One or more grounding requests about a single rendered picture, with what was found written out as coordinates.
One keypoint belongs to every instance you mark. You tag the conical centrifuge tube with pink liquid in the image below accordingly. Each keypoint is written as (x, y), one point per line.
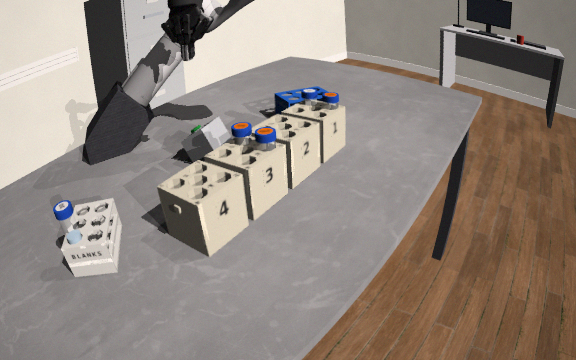
(241, 133)

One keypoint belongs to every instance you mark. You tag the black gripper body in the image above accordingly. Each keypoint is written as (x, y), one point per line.
(182, 7)

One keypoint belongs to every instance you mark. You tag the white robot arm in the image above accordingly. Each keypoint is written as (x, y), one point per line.
(152, 71)

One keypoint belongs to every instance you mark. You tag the blue tube rack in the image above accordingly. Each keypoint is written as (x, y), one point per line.
(282, 102)

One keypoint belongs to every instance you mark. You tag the clear conical tube with tan liquid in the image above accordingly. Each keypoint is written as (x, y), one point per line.
(330, 100)

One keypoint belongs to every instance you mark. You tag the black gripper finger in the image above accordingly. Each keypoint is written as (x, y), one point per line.
(205, 22)
(175, 33)

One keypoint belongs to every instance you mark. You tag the white tube rack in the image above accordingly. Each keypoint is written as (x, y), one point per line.
(93, 258)

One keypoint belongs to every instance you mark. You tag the beige block with holes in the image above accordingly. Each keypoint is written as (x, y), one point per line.
(302, 148)
(204, 222)
(265, 181)
(332, 125)

